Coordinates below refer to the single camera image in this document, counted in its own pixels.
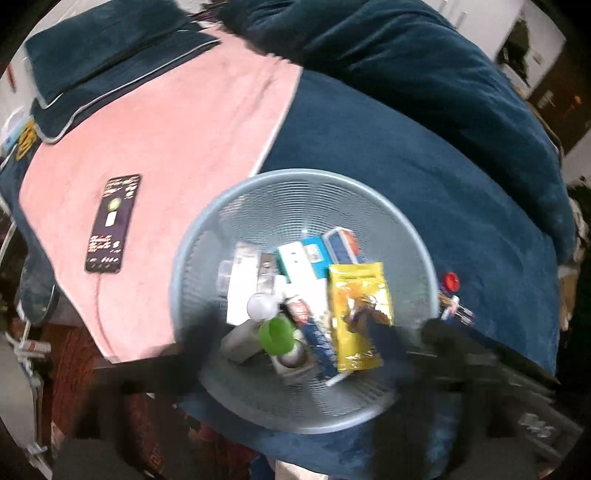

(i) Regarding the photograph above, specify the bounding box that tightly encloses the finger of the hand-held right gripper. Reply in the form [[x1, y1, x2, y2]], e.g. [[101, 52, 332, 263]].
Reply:
[[421, 318, 465, 358]]

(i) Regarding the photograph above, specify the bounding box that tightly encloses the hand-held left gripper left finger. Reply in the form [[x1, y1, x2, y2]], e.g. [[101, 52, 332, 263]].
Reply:
[[92, 320, 222, 480]]

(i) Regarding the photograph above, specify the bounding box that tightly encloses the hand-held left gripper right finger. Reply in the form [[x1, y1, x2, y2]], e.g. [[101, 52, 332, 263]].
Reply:
[[362, 316, 462, 480]]

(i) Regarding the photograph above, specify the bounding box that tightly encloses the yellow snack packet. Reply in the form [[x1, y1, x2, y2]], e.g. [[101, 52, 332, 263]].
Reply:
[[328, 262, 395, 374]]

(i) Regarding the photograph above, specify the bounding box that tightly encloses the light blue plastic basket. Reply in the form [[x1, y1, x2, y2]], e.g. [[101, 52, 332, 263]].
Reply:
[[170, 170, 441, 435]]

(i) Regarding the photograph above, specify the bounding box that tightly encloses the red-capped bottle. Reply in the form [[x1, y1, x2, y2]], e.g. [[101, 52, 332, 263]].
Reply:
[[436, 271, 476, 329]]

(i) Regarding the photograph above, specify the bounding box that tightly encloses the white-capped bottle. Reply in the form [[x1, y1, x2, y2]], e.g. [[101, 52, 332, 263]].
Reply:
[[246, 293, 278, 322]]

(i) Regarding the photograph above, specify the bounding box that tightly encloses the green bottle cap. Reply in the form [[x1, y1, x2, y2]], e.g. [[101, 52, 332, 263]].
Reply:
[[259, 318, 297, 356]]

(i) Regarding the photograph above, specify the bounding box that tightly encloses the grey barcode card pack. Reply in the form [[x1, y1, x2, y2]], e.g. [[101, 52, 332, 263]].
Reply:
[[228, 241, 262, 298]]

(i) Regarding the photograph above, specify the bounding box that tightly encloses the blue white medicine box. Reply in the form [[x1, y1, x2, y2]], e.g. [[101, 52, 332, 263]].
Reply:
[[305, 227, 361, 278]]

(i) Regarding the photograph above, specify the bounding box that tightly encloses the red patterned rug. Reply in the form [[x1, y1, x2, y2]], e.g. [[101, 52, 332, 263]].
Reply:
[[39, 323, 259, 480]]

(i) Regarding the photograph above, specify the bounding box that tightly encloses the black smartphone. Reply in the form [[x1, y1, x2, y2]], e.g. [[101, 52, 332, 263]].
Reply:
[[84, 174, 142, 275]]

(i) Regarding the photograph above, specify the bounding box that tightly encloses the white red tube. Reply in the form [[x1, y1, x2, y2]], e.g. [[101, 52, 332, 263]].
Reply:
[[14, 339, 51, 357]]

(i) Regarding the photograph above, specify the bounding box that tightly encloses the pink towel blanket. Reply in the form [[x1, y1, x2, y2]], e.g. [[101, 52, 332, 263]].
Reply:
[[18, 28, 303, 363]]

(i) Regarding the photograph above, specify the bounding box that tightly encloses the dark blue duvet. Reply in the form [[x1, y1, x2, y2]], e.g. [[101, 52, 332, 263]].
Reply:
[[217, 0, 578, 273]]

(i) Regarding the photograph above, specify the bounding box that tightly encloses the large dark blue pillow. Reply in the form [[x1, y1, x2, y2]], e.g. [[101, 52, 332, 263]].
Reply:
[[30, 39, 222, 145]]

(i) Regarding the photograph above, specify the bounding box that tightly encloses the brown door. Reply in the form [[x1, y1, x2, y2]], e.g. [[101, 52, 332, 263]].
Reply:
[[526, 44, 591, 158]]

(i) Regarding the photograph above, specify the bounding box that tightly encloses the dark hanging clothing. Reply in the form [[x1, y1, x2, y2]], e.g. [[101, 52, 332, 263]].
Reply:
[[496, 18, 532, 86]]

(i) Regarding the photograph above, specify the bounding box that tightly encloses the small dark blue pillow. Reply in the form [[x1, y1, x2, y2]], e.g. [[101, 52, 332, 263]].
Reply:
[[24, 0, 222, 109]]

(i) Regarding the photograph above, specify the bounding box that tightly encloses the yellow bead string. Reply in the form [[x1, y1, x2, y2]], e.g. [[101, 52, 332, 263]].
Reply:
[[16, 121, 38, 162]]

